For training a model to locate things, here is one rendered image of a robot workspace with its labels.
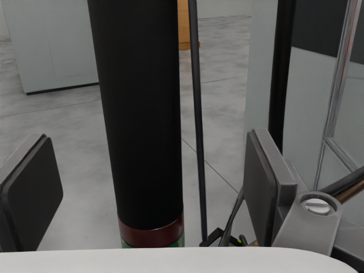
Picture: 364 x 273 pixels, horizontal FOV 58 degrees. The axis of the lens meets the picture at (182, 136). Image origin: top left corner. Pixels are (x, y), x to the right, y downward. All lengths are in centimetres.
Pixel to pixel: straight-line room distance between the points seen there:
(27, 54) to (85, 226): 353
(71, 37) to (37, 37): 50
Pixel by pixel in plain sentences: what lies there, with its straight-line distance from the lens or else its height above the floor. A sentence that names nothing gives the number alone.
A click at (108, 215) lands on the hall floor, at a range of 275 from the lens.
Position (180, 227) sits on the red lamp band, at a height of 161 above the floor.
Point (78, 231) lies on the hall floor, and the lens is 267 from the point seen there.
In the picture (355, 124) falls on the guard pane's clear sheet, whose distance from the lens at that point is 150.
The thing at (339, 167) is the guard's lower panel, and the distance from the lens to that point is 161.
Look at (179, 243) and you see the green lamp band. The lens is 17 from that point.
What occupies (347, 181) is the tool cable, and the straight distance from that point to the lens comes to 33.
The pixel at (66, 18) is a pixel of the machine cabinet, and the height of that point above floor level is 112.
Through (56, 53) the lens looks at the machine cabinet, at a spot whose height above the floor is 61.
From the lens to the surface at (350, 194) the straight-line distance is 34.
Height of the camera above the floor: 172
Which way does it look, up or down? 27 degrees down
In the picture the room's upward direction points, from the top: 2 degrees counter-clockwise
